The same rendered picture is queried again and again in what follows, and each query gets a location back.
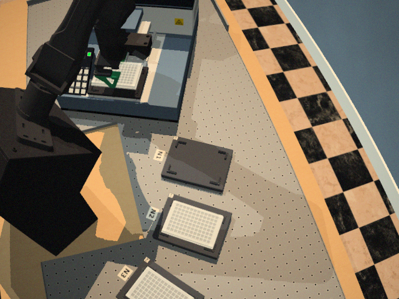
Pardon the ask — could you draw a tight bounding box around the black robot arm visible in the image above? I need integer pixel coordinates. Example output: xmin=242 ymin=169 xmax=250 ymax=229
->
xmin=13 ymin=0 xmax=152 ymax=151

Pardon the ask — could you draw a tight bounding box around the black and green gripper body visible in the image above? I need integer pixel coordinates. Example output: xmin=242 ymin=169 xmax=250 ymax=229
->
xmin=94 ymin=35 xmax=121 ymax=77

